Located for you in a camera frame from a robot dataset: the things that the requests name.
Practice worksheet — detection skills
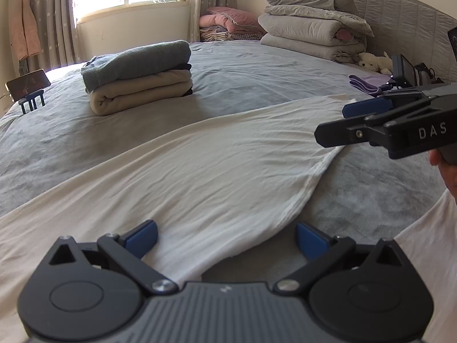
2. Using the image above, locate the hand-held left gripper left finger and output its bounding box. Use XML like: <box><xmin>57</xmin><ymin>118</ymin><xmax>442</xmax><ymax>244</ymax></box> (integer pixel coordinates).
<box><xmin>37</xmin><ymin>220</ymin><xmax>179</xmax><ymax>295</ymax></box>

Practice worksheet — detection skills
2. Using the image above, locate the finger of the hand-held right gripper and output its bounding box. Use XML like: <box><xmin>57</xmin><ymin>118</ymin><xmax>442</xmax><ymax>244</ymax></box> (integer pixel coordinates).
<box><xmin>315</xmin><ymin>96</ymin><xmax>457</xmax><ymax>160</ymax></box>
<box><xmin>342</xmin><ymin>87</ymin><xmax>434</xmax><ymax>119</ymax></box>

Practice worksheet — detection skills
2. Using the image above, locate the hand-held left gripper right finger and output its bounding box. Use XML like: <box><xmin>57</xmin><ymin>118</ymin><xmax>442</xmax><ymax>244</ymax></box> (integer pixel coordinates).
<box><xmin>273</xmin><ymin>222</ymin><xmax>415</xmax><ymax>295</ymax></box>

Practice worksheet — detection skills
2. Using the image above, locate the white garment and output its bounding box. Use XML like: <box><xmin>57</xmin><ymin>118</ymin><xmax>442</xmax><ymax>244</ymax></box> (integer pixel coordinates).
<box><xmin>0</xmin><ymin>93</ymin><xmax>457</xmax><ymax>343</ymax></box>

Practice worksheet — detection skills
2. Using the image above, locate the person's right hand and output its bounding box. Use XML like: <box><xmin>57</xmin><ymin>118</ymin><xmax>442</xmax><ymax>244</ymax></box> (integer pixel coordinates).
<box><xmin>428</xmin><ymin>148</ymin><xmax>457</xmax><ymax>201</ymax></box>

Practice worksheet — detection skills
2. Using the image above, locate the purple garment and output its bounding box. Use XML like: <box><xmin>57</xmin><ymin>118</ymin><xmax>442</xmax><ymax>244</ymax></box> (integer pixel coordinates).
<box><xmin>349</xmin><ymin>73</ymin><xmax>393</xmax><ymax>97</ymax></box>

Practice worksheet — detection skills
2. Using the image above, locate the white plush toy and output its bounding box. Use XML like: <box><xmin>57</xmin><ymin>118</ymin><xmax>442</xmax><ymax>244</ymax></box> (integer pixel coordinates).
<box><xmin>358</xmin><ymin>51</ymin><xmax>393</xmax><ymax>76</ymax></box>

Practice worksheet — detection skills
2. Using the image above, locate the grey quilted headboard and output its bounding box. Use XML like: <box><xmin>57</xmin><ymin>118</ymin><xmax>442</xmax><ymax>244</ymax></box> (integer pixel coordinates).
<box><xmin>314</xmin><ymin>0</ymin><xmax>457</xmax><ymax>86</ymax></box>

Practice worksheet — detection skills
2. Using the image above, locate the thick folded grey quilt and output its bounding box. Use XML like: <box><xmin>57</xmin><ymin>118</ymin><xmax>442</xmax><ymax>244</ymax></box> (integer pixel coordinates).
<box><xmin>258</xmin><ymin>13</ymin><xmax>368</xmax><ymax>62</ymax></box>

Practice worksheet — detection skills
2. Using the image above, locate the thin grey quilt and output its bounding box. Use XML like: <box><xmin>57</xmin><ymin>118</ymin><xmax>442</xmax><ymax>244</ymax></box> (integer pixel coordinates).
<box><xmin>264</xmin><ymin>5</ymin><xmax>375</xmax><ymax>37</ymax></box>

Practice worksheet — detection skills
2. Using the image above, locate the beige folded garment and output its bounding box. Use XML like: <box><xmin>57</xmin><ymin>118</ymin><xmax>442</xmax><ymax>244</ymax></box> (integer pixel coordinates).
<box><xmin>89</xmin><ymin>69</ymin><xmax>194</xmax><ymax>116</ymax></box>

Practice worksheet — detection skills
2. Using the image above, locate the mauve pillow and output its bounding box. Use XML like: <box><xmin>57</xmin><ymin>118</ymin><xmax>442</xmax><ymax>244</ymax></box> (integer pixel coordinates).
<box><xmin>206</xmin><ymin>6</ymin><xmax>259</xmax><ymax>29</ymax></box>

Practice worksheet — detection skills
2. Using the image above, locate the blue phone stand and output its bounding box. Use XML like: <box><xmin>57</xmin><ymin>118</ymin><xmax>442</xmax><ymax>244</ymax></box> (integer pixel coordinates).
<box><xmin>19</xmin><ymin>89</ymin><xmax>46</xmax><ymax>115</ymax></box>

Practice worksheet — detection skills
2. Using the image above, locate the grey-blue folded sweater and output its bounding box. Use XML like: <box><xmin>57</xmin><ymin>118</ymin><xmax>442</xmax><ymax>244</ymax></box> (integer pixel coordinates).
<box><xmin>81</xmin><ymin>40</ymin><xmax>191</xmax><ymax>93</ymax></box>

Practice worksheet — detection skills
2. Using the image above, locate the pink quilted jacket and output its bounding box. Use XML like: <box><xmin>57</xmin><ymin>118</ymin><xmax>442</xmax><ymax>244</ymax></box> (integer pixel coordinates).
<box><xmin>10</xmin><ymin>0</ymin><xmax>39</xmax><ymax>61</ymax></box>

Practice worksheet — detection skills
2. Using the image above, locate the cabled black smartphone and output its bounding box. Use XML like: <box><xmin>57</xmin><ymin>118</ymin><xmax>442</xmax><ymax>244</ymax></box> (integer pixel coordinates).
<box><xmin>5</xmin><ymin>69</ymin><xmax>51</xmax><ymax>102</ymax></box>

